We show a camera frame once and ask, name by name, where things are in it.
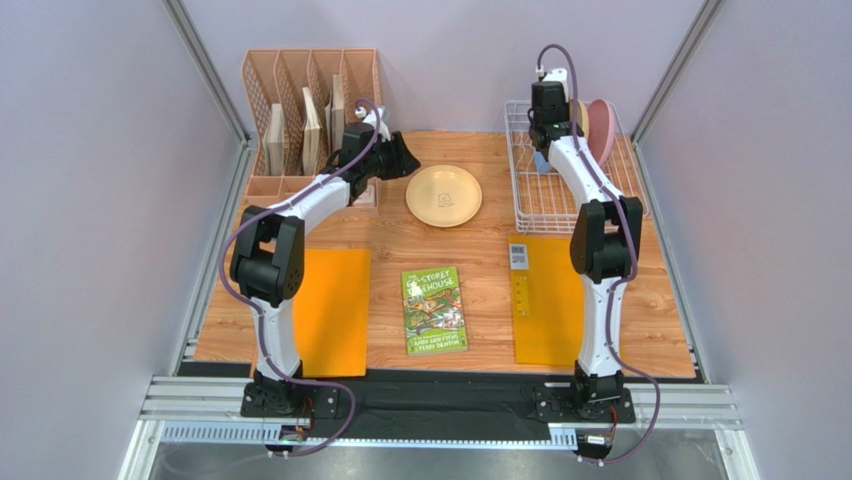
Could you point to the left aluminium frame post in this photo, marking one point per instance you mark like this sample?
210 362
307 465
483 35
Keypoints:
191 38

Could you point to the black base mat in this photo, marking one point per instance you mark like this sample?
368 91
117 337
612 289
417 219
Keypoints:
400 404

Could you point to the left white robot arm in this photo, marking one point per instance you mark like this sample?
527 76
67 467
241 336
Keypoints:
268 263

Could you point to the white wire dish rack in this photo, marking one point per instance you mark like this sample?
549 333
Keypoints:
543 202

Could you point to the left orange folder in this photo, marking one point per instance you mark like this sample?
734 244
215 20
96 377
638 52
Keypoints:
330 317

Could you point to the green children's book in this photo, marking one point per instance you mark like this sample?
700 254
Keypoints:
433 313

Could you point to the middle beige book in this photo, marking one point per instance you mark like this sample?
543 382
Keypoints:
312 135

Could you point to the pink plate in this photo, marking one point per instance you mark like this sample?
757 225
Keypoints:
602 130

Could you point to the left beige book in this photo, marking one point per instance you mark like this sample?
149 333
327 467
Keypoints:
275 141

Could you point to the right aluminium frame post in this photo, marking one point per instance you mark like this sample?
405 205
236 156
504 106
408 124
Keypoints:
697 31

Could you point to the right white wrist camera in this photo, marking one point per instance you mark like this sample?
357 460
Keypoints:
560 75

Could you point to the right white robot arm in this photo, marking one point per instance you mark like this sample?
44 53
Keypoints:
603 248

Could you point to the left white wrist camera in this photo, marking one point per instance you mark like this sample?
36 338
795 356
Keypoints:
376 118

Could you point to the pink desk file organizer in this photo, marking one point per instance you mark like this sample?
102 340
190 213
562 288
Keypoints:
301 100

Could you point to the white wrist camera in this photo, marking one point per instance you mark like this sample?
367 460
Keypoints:
560 75
376 118

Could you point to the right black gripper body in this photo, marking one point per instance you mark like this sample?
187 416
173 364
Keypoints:
542 152

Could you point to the orange folder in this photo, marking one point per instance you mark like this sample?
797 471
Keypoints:
330 317
559 316

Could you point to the aluminium front rail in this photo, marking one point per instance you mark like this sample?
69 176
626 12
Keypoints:
184 408

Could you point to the cream yellow plate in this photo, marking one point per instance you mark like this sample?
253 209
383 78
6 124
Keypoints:
444 196

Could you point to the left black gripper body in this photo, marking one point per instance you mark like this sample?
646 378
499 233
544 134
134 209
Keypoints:
378 164

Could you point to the tan yellow plate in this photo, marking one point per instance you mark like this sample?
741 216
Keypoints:
579 113

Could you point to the blue plate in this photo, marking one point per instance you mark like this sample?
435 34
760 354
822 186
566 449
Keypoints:
542 165

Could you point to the aluminium frame post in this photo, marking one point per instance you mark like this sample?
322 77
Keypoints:
697 31
191 38

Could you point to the right orange folder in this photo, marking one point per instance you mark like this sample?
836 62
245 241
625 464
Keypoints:
559 316

